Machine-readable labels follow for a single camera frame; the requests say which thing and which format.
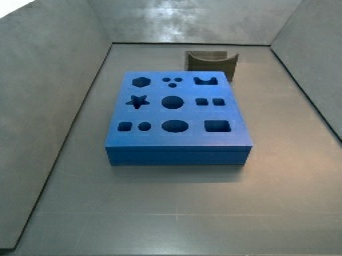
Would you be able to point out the blue shape sorter box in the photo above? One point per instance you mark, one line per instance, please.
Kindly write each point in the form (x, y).
(176, 117)

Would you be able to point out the dark olive curved block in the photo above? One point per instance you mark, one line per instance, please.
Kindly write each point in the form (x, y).
(211, 61)

